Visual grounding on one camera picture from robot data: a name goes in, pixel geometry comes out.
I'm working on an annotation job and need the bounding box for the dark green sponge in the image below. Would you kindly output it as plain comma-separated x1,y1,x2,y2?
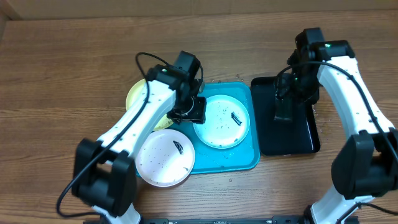
274,98,293,122

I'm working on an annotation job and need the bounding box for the light blue plate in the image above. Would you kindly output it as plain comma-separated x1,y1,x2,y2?
193,95,250,149

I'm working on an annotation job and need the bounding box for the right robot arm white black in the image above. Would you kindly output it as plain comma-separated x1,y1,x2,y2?
274,28,397,223

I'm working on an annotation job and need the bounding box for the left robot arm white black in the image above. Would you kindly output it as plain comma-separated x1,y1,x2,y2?
56,51,206,223

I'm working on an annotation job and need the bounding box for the teal plastic tray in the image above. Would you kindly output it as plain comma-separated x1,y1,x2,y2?
166,83,260,174

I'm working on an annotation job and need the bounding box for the black plastic tray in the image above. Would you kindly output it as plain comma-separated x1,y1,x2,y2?
251,77,320,156

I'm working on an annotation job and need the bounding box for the black food scrap on white plate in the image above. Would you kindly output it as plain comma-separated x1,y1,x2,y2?
173,141,183,155

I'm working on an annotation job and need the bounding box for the black food scrap on blue plate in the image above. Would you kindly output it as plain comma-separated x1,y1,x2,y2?
231,112,242,126

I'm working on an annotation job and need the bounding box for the yellow plate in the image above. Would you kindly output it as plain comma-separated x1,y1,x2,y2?
126,79,173,131

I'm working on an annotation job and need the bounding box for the white pink plate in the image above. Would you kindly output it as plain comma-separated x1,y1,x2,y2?
135,129,195,187

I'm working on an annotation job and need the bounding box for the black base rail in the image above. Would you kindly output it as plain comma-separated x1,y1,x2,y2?
139,215,310,224

